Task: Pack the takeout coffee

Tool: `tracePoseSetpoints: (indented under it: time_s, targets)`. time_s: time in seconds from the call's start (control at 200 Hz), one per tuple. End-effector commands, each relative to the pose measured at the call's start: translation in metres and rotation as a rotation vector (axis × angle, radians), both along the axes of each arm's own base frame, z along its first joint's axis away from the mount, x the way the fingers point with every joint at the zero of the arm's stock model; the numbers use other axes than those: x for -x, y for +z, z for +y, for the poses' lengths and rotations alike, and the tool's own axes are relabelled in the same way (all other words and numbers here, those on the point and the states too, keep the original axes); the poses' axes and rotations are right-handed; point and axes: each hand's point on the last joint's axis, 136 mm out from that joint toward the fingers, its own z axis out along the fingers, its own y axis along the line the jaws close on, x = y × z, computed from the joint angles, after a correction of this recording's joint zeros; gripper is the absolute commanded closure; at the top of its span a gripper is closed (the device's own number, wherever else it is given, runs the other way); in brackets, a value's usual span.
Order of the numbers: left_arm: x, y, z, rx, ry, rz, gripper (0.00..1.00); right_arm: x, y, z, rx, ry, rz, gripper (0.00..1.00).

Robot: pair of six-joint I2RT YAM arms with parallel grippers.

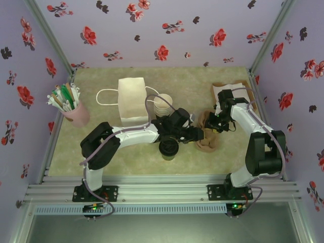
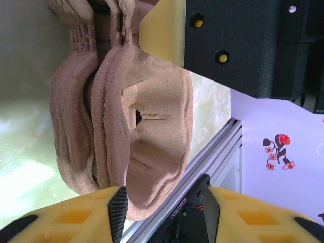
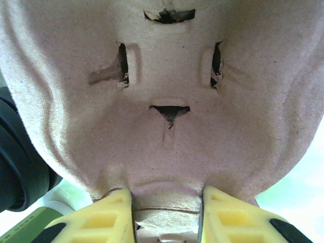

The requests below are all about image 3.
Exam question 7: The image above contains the green paper coffee cup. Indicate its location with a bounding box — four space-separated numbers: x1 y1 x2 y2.
7 199 76 243

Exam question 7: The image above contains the black cup lid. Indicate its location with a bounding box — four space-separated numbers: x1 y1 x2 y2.
0 86 63 213

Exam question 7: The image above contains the single pulp cup carrier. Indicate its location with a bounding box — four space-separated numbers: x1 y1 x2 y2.
0 0 324 243

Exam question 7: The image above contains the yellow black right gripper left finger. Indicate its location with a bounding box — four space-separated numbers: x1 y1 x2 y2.
43 188 139 243

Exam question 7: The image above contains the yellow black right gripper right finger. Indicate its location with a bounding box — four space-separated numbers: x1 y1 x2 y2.
198 186 313 243

